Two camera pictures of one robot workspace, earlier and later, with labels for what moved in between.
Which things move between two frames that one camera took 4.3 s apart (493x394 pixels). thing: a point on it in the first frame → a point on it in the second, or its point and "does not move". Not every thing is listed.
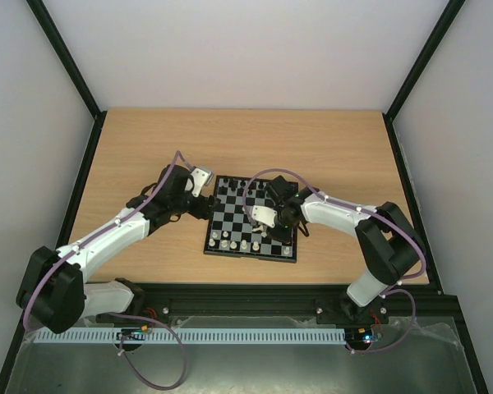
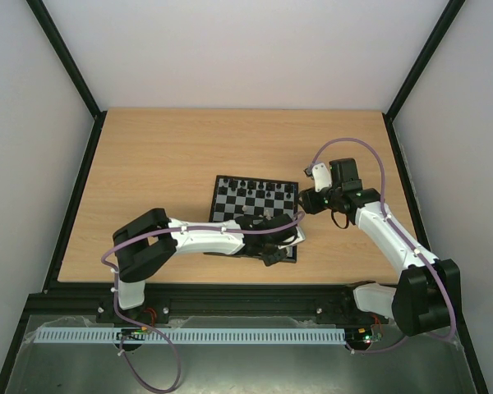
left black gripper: [206, 207] → [270, 260]
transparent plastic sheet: [379, 355] does not move
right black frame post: [451, 11] does not move
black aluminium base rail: [421, 305] does not move
